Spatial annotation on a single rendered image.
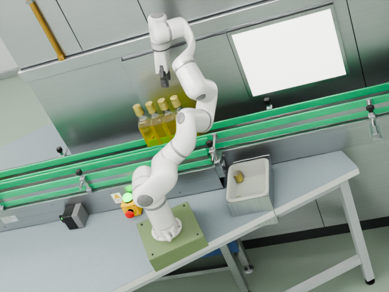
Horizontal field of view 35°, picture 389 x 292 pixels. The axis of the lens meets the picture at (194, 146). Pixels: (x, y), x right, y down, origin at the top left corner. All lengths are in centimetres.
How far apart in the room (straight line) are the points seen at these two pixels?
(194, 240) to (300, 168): 55
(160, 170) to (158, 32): 50
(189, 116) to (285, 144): 59
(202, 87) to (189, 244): 62
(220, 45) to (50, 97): 84
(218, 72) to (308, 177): 58
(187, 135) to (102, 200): 77
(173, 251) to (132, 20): 95
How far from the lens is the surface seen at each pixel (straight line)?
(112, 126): 289
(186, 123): 213
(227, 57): 257
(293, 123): 255
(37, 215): 296
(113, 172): 268
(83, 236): 279
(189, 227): 245
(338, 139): 259
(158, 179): 216
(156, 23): 230
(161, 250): 241
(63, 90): 283
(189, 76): 218
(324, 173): 254
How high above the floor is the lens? 242
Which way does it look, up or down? 35 degrees down
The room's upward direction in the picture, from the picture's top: 24 degrees counter-clockwise
